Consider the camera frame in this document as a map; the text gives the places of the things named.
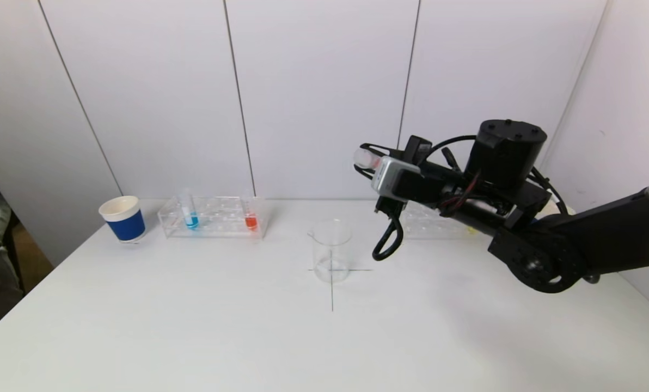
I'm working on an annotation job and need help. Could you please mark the test tube with red liquid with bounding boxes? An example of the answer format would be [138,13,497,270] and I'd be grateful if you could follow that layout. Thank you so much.
[353,148,384,170]

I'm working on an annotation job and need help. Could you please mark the clear glass beaker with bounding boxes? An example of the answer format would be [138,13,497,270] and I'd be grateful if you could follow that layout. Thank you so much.
[306,219,353,284]

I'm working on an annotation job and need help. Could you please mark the test tube with orange liquid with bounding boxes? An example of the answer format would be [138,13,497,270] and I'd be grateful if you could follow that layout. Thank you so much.
[241,191,260,232]

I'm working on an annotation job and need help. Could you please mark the clear acrylic test tube rack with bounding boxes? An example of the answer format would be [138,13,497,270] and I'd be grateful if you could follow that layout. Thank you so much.
[398,200,492,241]
[158,196,269,240]

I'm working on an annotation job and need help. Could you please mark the test tube with blue liquid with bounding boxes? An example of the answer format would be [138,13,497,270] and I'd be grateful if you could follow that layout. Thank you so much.
[180,188,201,231]

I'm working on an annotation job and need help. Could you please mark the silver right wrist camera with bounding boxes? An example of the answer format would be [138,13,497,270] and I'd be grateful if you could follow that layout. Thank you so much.
[371,156,421,199]

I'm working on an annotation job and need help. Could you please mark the black camera cable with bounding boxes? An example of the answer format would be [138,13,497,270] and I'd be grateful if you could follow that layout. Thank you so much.
[372,135,477,261]

